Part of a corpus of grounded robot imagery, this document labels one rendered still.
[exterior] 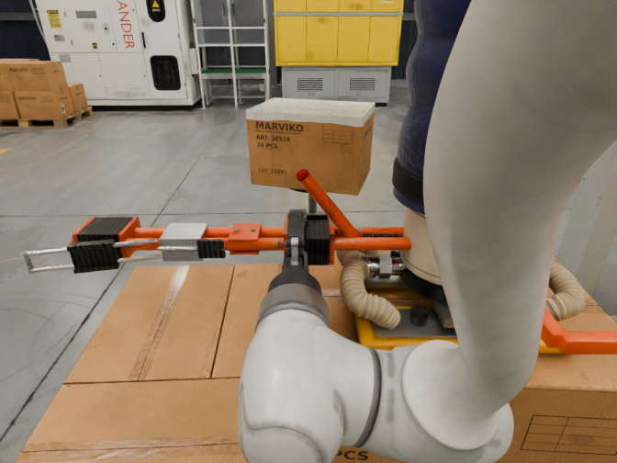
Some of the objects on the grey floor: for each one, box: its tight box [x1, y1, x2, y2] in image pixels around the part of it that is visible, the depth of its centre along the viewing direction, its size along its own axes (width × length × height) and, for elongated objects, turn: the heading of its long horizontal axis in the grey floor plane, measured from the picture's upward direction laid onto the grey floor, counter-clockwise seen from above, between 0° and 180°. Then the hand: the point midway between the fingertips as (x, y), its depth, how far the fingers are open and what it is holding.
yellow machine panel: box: [274, 0, 404, 107], centre depth 749 cm, size 222×91×248 cm, turn 92°
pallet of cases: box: [0, 59, 94, 129], centre depth 638 cm, size 121×103×90 cm
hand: (297, 235), depth 71 cm, fingers closed on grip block, 6 cm apart
